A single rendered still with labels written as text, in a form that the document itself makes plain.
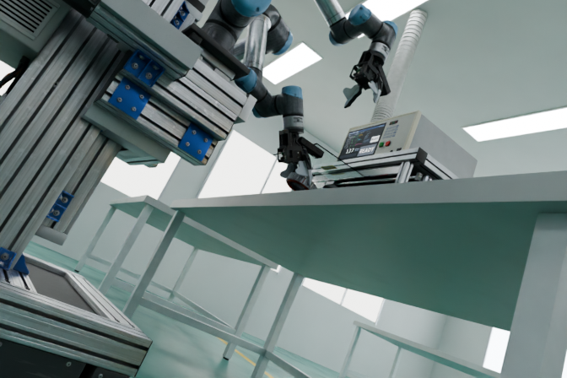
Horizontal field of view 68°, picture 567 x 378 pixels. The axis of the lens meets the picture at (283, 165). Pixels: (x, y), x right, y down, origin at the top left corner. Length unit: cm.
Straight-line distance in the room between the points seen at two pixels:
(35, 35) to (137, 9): 33
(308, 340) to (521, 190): 677
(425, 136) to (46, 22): 134
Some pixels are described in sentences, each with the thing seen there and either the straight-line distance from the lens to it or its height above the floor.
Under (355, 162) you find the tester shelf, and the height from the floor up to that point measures 109.
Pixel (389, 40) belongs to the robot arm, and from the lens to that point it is 163.
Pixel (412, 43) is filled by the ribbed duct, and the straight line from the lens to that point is 397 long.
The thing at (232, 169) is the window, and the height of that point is 206.
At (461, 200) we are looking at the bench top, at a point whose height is 70.
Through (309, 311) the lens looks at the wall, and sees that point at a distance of 728.
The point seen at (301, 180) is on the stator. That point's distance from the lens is 144.
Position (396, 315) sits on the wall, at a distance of 849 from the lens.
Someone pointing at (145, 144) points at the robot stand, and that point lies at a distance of 137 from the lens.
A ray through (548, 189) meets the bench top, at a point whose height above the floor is 72.
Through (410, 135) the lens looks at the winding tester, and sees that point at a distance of 169.
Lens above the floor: 41
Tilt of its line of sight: 18 degrees up
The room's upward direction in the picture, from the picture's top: 25 degrees clockwise
